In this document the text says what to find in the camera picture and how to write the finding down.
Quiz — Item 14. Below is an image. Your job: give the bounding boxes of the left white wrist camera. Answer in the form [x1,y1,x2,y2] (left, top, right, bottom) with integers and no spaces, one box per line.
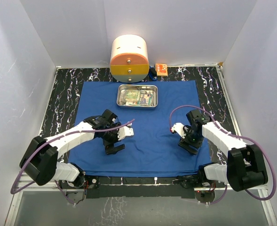
[118,123,134,141]

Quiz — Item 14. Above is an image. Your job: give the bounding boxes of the round three-drawer storage box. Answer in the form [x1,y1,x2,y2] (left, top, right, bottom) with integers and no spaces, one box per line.
[110,34,150,83]

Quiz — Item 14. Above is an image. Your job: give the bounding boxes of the blue surgical cloth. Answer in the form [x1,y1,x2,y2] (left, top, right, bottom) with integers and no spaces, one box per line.
[68,81,211,177]

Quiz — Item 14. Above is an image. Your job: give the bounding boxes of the blue black clip tool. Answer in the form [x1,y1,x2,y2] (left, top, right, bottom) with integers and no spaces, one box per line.
[148,67,157,81]

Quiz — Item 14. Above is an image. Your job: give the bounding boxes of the packaged supplies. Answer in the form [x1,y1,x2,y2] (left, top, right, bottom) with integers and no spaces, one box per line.
[118,90,155,106]

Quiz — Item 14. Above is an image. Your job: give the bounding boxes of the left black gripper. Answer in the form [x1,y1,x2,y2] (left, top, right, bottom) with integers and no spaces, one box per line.
[102,123,125,154]

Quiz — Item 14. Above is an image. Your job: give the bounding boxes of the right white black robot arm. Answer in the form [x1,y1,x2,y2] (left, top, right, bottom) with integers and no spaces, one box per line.
[171,110,268,192]

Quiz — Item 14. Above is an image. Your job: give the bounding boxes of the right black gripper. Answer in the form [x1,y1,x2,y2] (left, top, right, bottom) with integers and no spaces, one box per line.
[178,127,204,154]

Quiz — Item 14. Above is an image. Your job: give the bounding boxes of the small orange spiral notebook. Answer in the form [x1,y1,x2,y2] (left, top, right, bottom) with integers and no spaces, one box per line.
[155,64,168,77]

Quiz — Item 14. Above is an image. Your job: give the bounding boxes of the steel instrument tray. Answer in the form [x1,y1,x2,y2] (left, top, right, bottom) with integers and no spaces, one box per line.
[117,84,158,110]

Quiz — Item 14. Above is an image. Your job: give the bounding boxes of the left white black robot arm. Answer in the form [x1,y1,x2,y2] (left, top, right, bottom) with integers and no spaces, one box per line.
[19,109,134,188]

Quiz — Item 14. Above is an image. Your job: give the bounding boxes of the aluminium frame rail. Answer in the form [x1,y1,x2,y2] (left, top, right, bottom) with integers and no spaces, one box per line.
[5,175,277,226]

